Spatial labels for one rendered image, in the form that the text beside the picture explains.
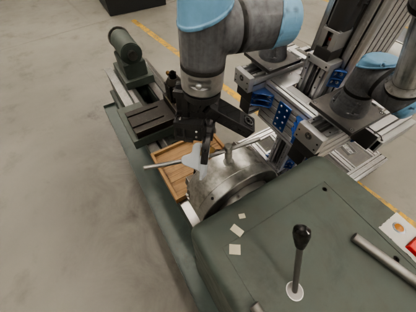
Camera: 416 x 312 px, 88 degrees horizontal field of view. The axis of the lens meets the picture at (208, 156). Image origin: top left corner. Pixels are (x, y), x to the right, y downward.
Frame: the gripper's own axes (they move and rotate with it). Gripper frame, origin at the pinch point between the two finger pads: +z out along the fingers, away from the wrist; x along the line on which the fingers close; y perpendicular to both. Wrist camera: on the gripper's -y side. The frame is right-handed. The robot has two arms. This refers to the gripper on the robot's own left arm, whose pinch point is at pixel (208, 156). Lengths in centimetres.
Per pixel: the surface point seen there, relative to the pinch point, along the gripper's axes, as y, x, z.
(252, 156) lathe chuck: -14.0, -11.3, 11.6
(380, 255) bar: -41.0, 16.8, 5.6
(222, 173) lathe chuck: -4.6, -2.8, 11.1
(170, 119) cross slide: 25, -50, 37
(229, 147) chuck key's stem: -5.4, -5.3, 1.8
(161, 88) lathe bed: 43, -91, 48
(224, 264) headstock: -7.2, 22.7, 9.3
